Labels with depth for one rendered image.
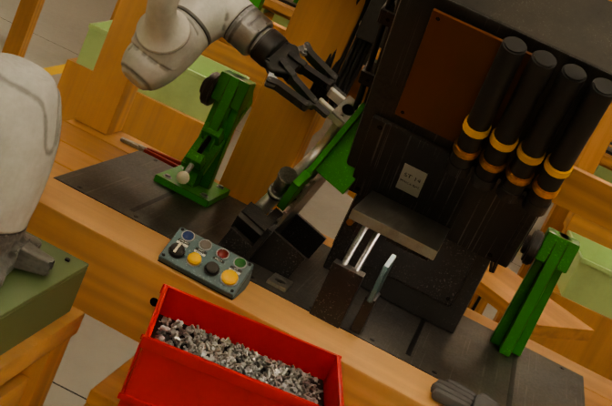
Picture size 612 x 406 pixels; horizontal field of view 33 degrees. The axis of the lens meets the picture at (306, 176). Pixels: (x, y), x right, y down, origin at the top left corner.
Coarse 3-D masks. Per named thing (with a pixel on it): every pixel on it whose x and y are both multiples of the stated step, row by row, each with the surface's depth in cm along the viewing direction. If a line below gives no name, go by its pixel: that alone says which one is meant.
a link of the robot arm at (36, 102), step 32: (0, 64) 136; (32, 64) 142; (0, 96) 134; (32, 96) 136; (0, 128) 134; (32, 128) 136; (0, 160) 135; (32, 160) 138; (0, 192) 137; (32, 192) 140; (0, 224) 139
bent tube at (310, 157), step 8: (344, 104) 201; (352, 104) 202; (336, 112) 200; (344, 112) 205; (352, 112) 203; (344, 120) 200; (336, 128) 206; (328, 136) 208; (320, 144) 210; (312, 152) 210; (320, 152) 210; (304, 160) 209; (312, 160) 209; (296, 168) 208; (304, 168) 208; (264, 200) 202; (272, 200) 202; (264, 208) 201
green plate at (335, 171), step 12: (360, 108) 189; (348, 120) 190; (348, 132) 192; (336, 144) 192; (348, 144) 192; (324, 156) 192; (336, 156) 193; (312, 168) 193; (324, 168) 194; (336, 168) 193; (348, 168) 193; (336, 180) 193; (348, 180) 193
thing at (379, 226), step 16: (352, 208) 174; (368, 208) 178; (384, 208) 183; (400, 208) 188; (368, 224) 174; (384, 224) 173; (400, 224) 178; (416, 224) 183; (432, 224) 187; (400, 240) 173; (416, 240) 172; (432, 240) 177; (432, 256) 172
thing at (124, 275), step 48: (48, 192) 188; (48, 240) 183; (96, 240) 180; (144, 240) 185; (96, 288) 182; (144, 288) 179; (192, 288) 177; (336, 336) 182; (384, 384) 172; (432, 384) 180
